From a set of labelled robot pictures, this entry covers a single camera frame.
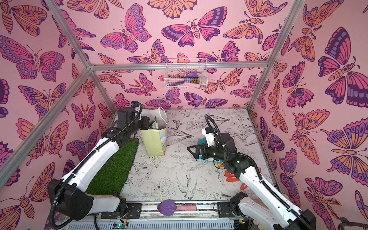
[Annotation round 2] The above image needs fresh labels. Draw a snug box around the teal mint candy bag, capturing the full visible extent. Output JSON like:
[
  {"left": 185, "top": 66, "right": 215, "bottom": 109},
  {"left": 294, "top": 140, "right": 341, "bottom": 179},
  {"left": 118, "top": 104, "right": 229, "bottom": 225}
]
[{"left": 195, "top": 139, "right": 208, "bottom": 162}]

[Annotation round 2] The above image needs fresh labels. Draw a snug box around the green rainbow snack bag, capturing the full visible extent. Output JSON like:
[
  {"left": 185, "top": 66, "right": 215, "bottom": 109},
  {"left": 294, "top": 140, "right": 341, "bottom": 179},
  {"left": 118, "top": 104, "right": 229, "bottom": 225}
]
[{"left": 149, "top": 118, "right": 160, "bottom": 130}]

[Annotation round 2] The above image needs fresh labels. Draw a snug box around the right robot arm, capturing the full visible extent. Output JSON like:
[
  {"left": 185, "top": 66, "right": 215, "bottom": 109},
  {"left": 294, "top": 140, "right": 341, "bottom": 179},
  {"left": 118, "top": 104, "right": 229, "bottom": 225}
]
[{"left": 188, "top": 116, "right": 316, "bottom": 230}]

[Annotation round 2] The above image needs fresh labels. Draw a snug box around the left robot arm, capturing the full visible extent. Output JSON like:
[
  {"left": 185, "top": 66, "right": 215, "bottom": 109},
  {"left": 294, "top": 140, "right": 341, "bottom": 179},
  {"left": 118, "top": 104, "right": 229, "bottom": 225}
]
[{"left": 47, "top": 101, "right": 149, "bottom": 230}]

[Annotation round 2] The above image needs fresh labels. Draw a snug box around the orange Fox's fruits bag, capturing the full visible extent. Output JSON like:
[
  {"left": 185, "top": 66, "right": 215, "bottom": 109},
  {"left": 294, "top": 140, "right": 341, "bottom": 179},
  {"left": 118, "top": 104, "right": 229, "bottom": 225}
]
[{"left": 215, "top": 162, "right": 225, "bottom": 170}]

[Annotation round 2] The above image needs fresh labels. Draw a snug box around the white paper bag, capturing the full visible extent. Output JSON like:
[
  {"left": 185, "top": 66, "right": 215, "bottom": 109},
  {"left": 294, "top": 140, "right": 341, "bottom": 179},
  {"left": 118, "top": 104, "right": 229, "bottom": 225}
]
[{"left": 140, "top": 106, "right": 168, "bottom": 157}]

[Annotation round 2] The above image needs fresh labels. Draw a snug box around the red coated garden glove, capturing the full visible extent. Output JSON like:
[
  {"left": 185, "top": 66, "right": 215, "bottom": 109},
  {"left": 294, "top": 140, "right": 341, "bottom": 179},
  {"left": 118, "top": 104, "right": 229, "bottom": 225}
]
[{"left": 225, "top": 170, "right": 248, "bottom": 191}]

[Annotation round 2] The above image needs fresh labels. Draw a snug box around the green artificial grass mat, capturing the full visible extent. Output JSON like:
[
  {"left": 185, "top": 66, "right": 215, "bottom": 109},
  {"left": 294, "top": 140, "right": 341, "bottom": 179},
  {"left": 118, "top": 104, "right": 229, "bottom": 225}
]
[{"left": 85, "top": 139, "right": 139, "bottom": 196}]

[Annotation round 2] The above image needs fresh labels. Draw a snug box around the purple tool in basket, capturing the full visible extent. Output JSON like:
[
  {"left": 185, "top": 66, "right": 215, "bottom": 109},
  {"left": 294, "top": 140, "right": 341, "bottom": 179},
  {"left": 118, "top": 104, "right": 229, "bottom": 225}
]
[{"left": 185, "top": 72, "right": 198, "bottom": 79}]

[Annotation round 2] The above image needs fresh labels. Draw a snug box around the white wire basket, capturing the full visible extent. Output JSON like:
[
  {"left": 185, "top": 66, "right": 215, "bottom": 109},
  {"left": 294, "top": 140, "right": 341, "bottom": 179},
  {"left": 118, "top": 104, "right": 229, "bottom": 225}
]
[{"left": 163, "top": 58, "right": 209, "bottom": 90}]

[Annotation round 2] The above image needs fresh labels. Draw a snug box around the purple trowel pink handle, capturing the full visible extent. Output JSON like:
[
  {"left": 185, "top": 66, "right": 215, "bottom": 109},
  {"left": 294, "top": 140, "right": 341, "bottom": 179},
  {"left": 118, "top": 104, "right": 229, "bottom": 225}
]
[{"left": 157, "top": 200, "right": 197, "bottom": 216}]

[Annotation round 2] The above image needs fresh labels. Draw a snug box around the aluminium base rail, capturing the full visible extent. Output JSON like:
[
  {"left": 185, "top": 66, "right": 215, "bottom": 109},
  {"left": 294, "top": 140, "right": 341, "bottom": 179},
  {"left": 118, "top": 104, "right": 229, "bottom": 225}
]
[{"left": 65, "top": 200, "right": 254, "bottom": 230}]

